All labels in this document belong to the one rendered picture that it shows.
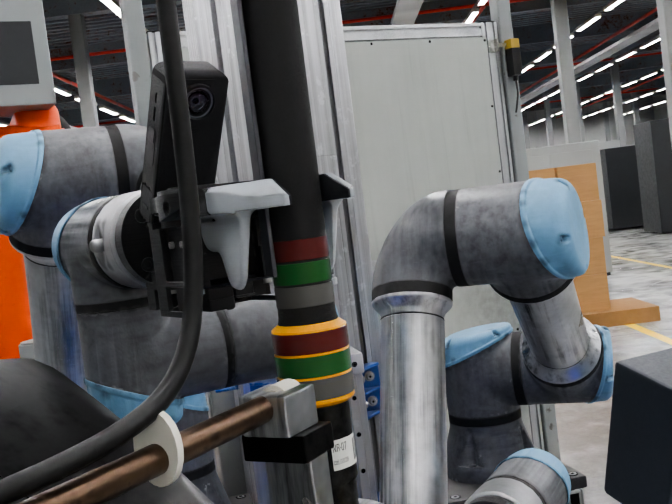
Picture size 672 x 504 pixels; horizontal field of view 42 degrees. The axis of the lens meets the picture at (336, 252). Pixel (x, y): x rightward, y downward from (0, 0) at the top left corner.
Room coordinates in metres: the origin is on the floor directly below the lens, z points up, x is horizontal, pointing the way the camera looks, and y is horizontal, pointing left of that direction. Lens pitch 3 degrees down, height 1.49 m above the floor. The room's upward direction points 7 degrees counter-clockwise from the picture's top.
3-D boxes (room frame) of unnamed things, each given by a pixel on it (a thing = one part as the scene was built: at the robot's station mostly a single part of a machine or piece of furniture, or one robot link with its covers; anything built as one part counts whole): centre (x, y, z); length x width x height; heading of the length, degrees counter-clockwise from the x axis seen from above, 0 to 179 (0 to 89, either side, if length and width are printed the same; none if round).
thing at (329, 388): (0.50, 0.02, 1.39); 0.04 x 0.04 x 0.01
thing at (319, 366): (0.50, 0.02, 1.41); 0.04 x 0.04 x 0.01
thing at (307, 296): (0.50, 0.02, 1.45); 0.03 x 0.03 x 0.01
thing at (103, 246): (0.66, 0.14, 1.49); 0.08 x 0.05 x 0.08; 125
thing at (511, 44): (2.73, -0.59, 1.82); 0.09 x 0.04 x 0.23; 115
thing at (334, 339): (0.50, 0.02, 1.42); 0.04 x 0.04 x 0.01
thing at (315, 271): (0.50, 0.02, 1.46); 0.03 x 0.03 x 0.01
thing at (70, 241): (0.73, 0.18, 1.48); 0.11 x 0.08 x 0.09; 35
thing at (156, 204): (0.53, 0.08, 1.50); 0.09 x 0.05 x 0.02; 26
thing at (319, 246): (0.50, 0.02, 1.47); 0.03 x 0.03 x 0.01
